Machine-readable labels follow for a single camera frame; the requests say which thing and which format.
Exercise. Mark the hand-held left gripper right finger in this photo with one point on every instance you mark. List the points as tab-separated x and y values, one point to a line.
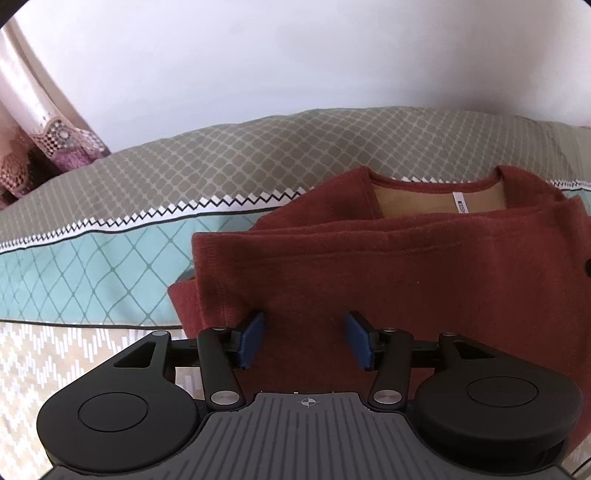
360	339

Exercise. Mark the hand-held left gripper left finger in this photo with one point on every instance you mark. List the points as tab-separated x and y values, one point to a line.
245	339

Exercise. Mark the maroon long-sleeved sweater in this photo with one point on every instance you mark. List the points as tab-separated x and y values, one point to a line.
323	258

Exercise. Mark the patterned bed blanket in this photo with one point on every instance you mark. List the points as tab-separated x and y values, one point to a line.
138	175

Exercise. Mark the pink lace curtain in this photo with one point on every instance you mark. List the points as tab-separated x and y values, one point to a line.
41	138

